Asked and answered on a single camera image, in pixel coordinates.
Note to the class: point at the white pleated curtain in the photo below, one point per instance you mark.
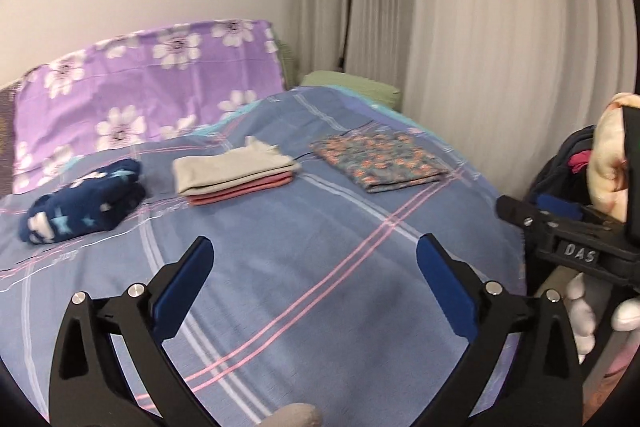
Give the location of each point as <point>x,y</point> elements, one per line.
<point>475,32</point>

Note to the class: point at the pink folded garment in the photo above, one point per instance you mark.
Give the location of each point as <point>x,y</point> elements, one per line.
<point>240,192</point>

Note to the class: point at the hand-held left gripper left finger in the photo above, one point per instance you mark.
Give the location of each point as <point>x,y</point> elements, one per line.
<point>182,277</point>

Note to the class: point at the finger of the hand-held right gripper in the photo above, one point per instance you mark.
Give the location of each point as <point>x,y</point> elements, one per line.
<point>562,208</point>
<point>522,217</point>

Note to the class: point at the green pillow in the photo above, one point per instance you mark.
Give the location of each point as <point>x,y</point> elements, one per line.
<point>355,87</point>

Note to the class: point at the dark clothes pile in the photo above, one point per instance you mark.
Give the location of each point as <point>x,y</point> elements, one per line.
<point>555,172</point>

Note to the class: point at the person's right hand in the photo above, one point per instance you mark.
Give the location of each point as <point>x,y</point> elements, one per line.
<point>585,312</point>

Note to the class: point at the pile of clothes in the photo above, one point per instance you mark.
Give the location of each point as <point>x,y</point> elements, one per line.
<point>607,157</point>

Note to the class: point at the dark tree print cushion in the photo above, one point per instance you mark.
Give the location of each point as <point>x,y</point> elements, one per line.
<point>7,132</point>

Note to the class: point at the beige folded garment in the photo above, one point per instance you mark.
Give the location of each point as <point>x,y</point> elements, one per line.
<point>225,169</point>

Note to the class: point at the navy star print fleece garment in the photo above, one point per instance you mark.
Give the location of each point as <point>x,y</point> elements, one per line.
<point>80,202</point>

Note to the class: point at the blue plaid bed sheet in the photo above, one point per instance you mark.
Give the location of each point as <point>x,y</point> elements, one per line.
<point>300,247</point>

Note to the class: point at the purple floral pillow cover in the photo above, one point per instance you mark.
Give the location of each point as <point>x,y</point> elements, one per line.
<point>150,92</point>

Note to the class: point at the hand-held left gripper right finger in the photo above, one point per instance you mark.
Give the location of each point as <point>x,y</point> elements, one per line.
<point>445,282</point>

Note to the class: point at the teal orange floral garment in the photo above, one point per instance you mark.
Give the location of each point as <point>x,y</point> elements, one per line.
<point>380,159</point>

